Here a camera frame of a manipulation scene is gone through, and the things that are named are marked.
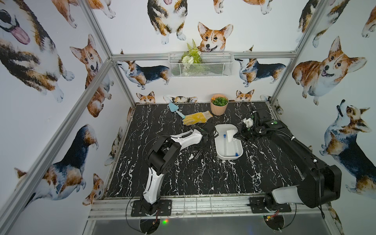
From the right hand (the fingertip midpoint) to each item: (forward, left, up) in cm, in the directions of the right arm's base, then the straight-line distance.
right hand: (232, 134), depth 79 cm
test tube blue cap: (+4, +1, -18) cm, 19 cm away
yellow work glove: (+26, +20, -18) cm, 37 cm away
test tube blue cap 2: (-3, -5, -19) cm, 20 cm away
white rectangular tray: (+3, 0, -18) cm, 19 cm away
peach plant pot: (+33, +3, -8) cm, 34 cm away
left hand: (+3, +13, -18) cm, 22 cm away
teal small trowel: (+37, +39, -18) cm, 57 cm away
